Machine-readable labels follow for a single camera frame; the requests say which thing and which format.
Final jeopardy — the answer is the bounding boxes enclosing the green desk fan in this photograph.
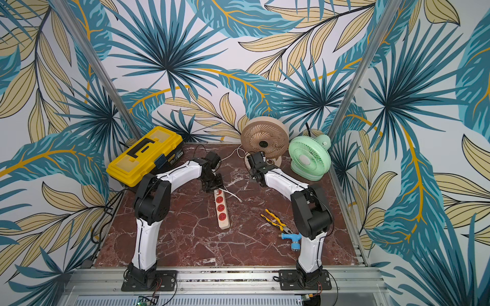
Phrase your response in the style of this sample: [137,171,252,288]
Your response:
[288,135,332,181]

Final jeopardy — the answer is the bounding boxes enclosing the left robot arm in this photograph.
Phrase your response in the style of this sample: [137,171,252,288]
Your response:
[122,152,223,291]

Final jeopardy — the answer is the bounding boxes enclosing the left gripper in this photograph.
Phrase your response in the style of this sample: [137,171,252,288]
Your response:
[200,171,225,193]

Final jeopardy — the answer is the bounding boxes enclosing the right metal frame post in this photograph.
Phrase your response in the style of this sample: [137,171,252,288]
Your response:
[328,0,401,140]

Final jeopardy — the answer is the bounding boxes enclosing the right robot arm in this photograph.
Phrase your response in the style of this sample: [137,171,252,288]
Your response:
[246,152,334,288]

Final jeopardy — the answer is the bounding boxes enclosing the yellow handled pliers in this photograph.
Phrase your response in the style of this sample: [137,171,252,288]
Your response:
[260,209,293,234]

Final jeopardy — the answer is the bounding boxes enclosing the aluminium front rail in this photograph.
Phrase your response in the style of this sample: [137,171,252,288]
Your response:
[57,266,393,305]

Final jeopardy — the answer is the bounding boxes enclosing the beige desk fan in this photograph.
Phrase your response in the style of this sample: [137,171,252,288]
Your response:
[241,116,289,167]

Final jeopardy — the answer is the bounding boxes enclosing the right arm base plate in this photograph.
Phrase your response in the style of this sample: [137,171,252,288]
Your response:
[273,269,332,291]

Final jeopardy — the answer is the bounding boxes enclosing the left metal frame post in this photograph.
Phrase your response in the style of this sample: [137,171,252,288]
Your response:
[51,0,142,138]

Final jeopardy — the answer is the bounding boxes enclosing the blue plastic pipe fitting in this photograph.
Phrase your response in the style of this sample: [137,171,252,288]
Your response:
[280,233,302,252]

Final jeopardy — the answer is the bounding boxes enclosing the yellow black toolbox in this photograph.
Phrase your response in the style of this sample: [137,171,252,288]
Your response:
[107,126,183,187]

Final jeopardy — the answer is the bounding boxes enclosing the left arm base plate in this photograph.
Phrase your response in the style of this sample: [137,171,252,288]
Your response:
[121,270,177,292]

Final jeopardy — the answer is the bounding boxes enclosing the beige red power strip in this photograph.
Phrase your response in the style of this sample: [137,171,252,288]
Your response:
[214,189,230,230]

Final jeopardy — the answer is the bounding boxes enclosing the metal frame post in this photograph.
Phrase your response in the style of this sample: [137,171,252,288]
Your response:
[51,0,142,138]
[328,0,401,140]

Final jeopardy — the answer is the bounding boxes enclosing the white fan cable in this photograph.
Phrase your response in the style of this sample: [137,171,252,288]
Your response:
[219,145,250,203]

